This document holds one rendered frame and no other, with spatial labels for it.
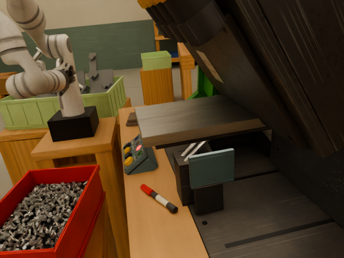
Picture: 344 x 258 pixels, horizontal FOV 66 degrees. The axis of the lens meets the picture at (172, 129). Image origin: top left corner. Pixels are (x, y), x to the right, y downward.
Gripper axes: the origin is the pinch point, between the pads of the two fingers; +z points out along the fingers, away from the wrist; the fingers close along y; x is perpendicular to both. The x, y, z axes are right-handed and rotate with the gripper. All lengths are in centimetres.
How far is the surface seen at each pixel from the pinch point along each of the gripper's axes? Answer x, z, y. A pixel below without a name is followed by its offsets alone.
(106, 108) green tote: -10.3, 35.5, -14.0
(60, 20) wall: 302, 650, -5
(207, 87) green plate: -45, -39, 21
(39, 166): -1.8, -4.2, -37.6
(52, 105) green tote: 16.1, 35.0, -24.7
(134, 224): -42, -55, -11
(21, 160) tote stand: 21, 34, -62
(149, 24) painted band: 82, 658, 88
